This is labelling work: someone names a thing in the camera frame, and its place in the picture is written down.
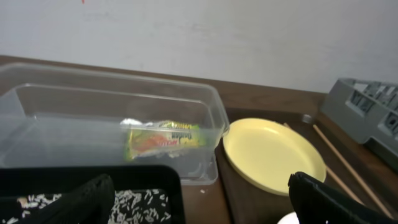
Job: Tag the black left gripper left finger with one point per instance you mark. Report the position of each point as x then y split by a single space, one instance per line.
89 203

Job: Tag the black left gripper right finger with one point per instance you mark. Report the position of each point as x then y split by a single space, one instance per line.
315 202

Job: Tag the yellow plate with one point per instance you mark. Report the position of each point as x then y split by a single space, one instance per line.
266 153

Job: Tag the wooden chopstick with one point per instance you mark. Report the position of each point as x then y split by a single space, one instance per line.
360 180
327 171

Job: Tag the green snack wrapper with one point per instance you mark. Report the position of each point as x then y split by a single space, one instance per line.
164 136

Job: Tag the rice leftovers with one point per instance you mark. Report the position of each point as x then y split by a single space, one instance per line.
130 206

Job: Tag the grey dishwasher rack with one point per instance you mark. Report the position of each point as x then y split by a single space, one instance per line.
367 112

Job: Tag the dark brown serving tray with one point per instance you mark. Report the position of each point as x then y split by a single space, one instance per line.
249 204

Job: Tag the black plastic tray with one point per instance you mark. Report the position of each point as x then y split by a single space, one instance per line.
19 182

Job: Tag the clear plastic bin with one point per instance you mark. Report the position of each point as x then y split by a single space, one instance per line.
67 117

